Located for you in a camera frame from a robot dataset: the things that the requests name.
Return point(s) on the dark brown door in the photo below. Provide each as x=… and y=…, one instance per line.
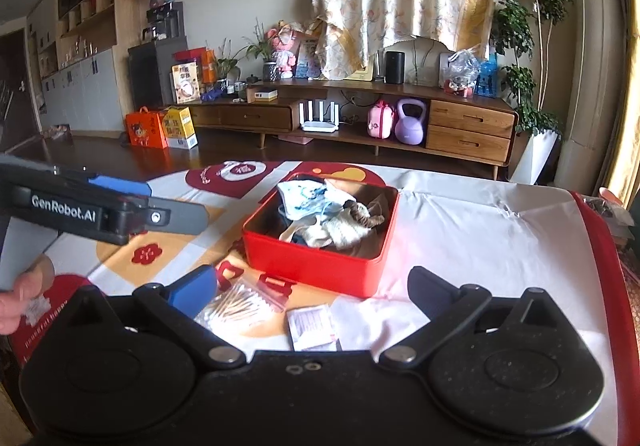
x=15, y=81

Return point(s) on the orange gift box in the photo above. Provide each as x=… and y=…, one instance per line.
x=147, y=129

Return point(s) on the small white box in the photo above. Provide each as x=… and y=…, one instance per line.
x=262, y=95

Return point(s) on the brown patterned sock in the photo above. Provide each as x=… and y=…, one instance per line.
x=362, y=212

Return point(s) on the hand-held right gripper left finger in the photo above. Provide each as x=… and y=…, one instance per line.
x=197, y=291

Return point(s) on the blue picture frame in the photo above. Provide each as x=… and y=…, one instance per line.
x=307, y=59

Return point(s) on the blue box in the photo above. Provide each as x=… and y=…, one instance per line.
x=487, y=71

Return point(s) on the bag of cotton swabs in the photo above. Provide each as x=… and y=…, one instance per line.
x=240, y=306

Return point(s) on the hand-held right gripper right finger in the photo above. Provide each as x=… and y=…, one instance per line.
x=427, y=288

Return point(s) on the white cloth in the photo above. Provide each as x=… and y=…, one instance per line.
x=307, y=232

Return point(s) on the yellow cardboard box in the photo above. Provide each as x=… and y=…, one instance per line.
x=180, y=126

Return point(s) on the black cylinder speaker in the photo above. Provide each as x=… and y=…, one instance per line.
x=395, y=66

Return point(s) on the wooden television cabinet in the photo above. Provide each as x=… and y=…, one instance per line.
x=465, y=126

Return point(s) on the black cabinet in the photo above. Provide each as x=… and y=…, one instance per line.
x=152, y=71

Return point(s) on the white standing air conditioner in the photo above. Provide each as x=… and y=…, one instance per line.
x=585, y=51

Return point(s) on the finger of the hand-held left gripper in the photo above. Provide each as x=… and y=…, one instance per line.
x=180, y=218
x=120, y=186

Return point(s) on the person's left hand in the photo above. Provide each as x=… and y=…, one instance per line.
x=32, y=278

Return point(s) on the small potted plant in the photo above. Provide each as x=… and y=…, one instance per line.
x=227, y=61
x=265, y=51

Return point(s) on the white planter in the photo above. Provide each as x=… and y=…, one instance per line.
x=535, y=156

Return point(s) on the white router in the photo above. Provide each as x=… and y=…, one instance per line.
x=320, y=121

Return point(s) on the clear plastic bag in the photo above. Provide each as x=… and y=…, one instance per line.
x=462, y=69

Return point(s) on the yellow curtain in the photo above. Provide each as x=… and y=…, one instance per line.
x=625, y=76

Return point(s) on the purple kettlebell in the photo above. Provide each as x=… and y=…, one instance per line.
x=411, y=124

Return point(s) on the flat pink item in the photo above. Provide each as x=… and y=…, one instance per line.
x=295, y=139

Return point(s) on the printed snack box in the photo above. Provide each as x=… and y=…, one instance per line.
x=185, y=84

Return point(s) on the tall green potted plant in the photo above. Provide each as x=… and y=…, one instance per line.
x=530, y=26

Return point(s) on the orange paper bag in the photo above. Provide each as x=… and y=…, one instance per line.
x=207, y=66

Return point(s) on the wall shelf unit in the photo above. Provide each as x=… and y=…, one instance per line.
x=75, y=41

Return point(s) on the pink doll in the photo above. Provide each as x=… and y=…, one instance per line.
x=285, y=49

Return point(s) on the red tin box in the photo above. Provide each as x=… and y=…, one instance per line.
x=310, y=266

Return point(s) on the white paper packet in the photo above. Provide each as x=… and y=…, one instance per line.
x=312, y=326

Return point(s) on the pink bag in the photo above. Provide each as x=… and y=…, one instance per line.
x=380, y=121

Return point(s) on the cream sock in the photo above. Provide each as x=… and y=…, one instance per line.
x=345, y=228

